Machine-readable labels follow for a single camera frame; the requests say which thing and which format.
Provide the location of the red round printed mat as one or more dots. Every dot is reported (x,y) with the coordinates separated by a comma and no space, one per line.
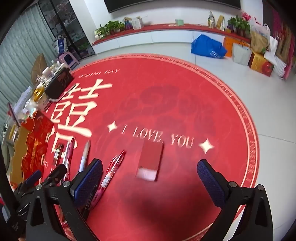
(161,104)

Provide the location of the green potted plant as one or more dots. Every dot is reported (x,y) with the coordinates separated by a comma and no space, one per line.
(108,27)

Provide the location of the gold gift box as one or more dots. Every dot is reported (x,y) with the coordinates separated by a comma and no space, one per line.
(220,23)

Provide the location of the white paper carton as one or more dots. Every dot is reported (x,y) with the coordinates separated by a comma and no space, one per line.
(137,23)

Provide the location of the red pen patterned barrel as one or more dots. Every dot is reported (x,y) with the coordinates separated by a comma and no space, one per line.
(111,170)

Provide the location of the gold lid glass jar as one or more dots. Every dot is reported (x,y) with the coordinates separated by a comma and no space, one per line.
(41,99)

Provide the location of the small red box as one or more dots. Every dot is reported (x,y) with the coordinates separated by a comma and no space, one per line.
(150,157)

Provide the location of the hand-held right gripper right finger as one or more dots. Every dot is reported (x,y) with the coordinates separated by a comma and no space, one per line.
(210,183)

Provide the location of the white paper bag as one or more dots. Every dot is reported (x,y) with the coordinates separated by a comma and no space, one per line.
(241,55)

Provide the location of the red cardboard box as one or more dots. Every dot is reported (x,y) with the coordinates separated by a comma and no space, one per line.
(30,143)

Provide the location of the white pen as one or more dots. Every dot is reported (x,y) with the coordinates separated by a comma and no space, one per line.
(83,158)

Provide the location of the white printed bag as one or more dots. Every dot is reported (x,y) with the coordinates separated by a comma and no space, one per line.
(60,44)

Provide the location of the glass display cabinet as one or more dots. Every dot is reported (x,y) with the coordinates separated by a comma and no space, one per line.
(69,23)

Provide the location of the black television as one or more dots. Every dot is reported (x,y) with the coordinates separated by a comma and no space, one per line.
(173,4)

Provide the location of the white bottle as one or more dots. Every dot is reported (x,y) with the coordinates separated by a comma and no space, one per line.
(47,71)

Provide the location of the small colourful figurine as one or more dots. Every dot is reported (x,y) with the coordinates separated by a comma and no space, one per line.
(127,23)

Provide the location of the potted plant pink flowers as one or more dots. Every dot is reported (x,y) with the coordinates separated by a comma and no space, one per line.
(240,25)

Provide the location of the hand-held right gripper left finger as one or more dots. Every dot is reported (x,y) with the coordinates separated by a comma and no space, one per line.
(89,183)

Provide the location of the red smartphone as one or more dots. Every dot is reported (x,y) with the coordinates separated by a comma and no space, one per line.
(13,113)

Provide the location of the red yellow gift box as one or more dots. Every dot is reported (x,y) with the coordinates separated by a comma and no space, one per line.
(260,63)

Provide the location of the brown paper bag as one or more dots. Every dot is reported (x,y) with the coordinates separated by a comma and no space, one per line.
(259,41)

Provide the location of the red pen pink grip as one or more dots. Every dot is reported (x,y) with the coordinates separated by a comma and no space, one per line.
(69,153)

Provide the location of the black radio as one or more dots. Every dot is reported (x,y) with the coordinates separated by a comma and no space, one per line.
(59,82)

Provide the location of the blue plastic bag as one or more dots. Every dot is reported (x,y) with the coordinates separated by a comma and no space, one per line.
(208,47)

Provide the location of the grey curtain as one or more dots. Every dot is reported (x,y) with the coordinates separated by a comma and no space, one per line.
(20,46)

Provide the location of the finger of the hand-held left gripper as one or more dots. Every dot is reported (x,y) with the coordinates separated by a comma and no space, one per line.
(56,172)
(34,176)

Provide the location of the white plastic bag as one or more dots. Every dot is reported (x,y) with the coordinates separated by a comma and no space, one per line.
(260,26)

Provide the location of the small green box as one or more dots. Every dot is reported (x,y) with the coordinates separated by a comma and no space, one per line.
(179,22)

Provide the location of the printed decor bag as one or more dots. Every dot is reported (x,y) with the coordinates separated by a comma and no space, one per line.
(211,20)

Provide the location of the orange box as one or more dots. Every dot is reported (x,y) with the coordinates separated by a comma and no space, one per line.
(227,47)

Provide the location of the purple plastic stool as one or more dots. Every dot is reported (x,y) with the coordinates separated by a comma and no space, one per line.
(68,59)

